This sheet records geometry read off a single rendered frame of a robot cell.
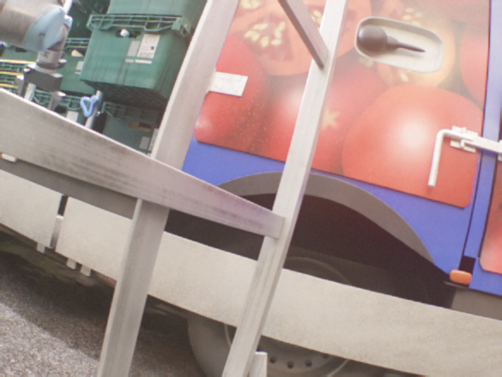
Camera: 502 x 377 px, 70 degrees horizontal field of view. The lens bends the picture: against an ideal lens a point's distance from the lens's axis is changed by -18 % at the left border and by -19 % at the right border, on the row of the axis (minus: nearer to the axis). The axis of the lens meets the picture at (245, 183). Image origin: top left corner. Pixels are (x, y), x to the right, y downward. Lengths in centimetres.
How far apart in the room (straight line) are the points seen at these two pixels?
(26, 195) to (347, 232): 117
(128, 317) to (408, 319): 95
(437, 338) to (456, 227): 32
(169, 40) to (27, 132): 116
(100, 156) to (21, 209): 144
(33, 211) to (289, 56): 107
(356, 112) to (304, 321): 60
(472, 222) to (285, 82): 70
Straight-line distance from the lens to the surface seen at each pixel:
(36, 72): 135
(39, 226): 161
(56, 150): 24
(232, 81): 132
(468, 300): 126
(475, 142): 125
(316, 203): 118
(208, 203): 38
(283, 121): 125
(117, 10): 158
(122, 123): 166
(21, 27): 97
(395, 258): 118
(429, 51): 138
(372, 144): 121
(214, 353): 140
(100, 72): 147
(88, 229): 145
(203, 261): 125
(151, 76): 134
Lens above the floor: 59
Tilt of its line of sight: 6 degrees up
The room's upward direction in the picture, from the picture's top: 16 degrees clockwise
